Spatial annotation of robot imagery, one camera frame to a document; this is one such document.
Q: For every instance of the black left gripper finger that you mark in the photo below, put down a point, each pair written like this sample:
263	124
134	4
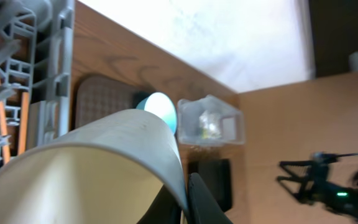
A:
204	209

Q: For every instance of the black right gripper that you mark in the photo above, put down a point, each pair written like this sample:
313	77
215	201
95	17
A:
307	182

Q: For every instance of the cream white cup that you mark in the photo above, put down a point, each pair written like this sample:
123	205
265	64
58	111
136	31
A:
108	171

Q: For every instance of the white napkin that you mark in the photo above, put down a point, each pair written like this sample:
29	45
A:
210	125

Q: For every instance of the grey dishwasher rack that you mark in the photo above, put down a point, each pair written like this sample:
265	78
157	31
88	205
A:
36	49

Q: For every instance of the black tray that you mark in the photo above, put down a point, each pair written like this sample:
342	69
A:
216	174

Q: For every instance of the clear plastic bin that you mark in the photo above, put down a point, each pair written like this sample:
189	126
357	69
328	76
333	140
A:
231	122

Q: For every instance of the light blue bowl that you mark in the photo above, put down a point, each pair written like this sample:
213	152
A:
162	106

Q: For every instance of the dark brown serving tray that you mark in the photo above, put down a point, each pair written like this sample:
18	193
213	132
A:
98	96

